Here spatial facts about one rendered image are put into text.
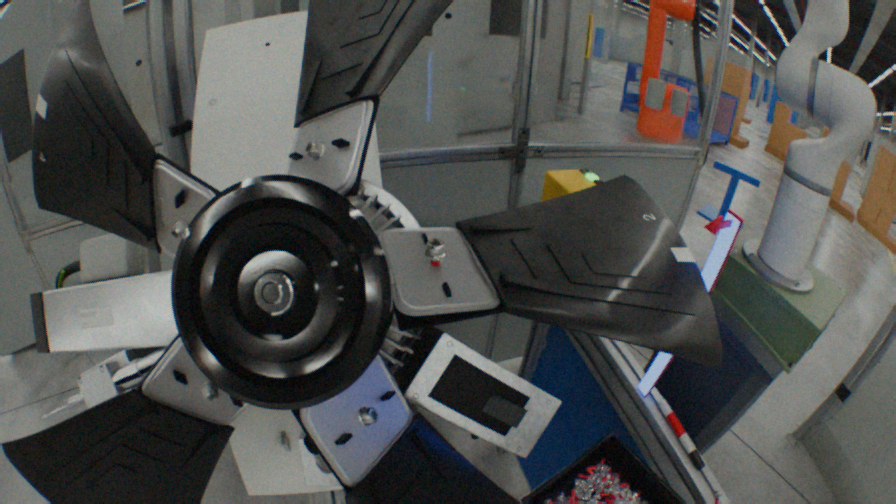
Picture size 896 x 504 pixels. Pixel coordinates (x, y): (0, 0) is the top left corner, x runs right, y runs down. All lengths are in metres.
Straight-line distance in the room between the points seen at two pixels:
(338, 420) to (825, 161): 0.76
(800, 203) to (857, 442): 1.59
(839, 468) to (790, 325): 1.59
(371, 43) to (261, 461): 0.49
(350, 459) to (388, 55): 0.26
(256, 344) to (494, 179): 0.95
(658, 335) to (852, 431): 1.92
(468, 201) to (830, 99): 0.95
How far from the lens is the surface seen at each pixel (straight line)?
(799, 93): 0.75
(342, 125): 0.26
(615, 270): 0.30
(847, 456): 2.22
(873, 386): 2.03
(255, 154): 0.51
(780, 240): 0.78
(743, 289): 0.78
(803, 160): 0.75
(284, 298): 0.19
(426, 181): 1.02
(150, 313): 0.41
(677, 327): 0.31
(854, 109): 0.74
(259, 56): 0.59
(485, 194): 1.09
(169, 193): 0.27
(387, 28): 0.28
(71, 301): 0.50
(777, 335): 0.77
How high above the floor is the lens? 1.34
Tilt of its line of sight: 35 degrees down
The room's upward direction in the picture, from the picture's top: 3 degrees clockwise
